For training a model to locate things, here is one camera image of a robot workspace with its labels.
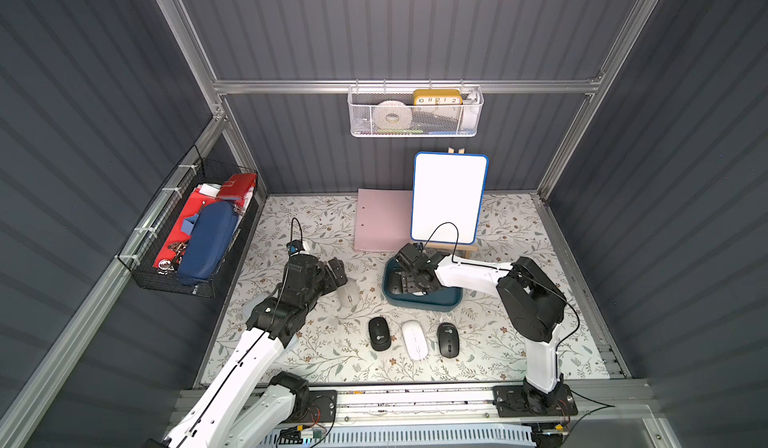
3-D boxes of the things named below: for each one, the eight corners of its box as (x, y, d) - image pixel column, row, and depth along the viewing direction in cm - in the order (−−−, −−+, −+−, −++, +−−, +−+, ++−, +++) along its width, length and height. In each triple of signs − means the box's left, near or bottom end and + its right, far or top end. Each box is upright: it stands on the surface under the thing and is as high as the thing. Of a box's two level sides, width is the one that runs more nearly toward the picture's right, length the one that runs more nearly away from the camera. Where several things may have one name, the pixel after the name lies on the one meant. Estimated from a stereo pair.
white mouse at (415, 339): (409, 363, 82) (410, 360, 80) (400, 325, 89) (401, 321, 87) (429, 358, 83) (430, 355, 81) (419, 321, 90) (420, 317, 87)
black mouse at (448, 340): (439, 358, 83) (440, 355, 81) (436, 325, 89) (437, 322, 87) (459, 358, 83) (461, 355, 81) (455, 325, 89) (456, 322, 87)
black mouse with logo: (367, 350, 84) (367, 347, 82) (369, 319, 90) (368, 316, 88) (390, 350, 84) (390, 347, 82) (390, 319, 90) (390, 316, 88)
